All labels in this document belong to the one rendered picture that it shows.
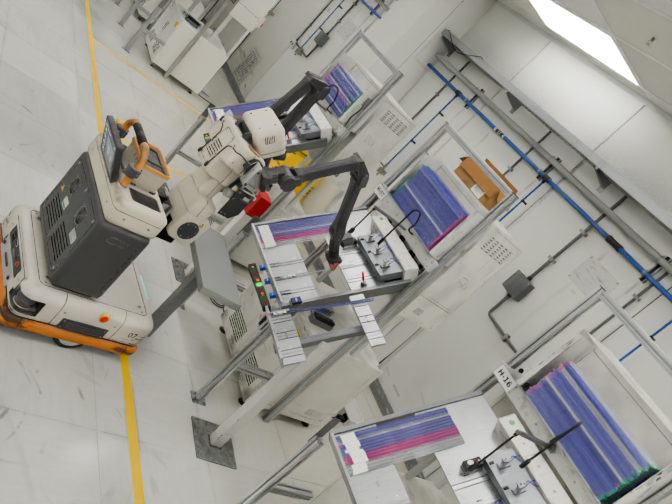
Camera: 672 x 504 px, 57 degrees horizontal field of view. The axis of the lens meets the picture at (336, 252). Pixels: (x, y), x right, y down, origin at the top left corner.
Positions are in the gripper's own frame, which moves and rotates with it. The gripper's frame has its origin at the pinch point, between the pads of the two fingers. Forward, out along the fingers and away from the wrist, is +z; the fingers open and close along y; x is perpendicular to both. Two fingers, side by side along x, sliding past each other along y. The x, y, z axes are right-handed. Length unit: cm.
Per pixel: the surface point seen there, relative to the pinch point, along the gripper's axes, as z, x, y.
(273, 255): 0.6, 27.9, 19.2
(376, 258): -5.4, -23.4, -3.8
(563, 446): -18, -46, -139
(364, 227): 0.5, -29.9, 30.5
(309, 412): 96, 16, -20
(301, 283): 0.6, 19.3, -6.4
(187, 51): 58, 18, 445
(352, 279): 0.6, -7.8, -10.3
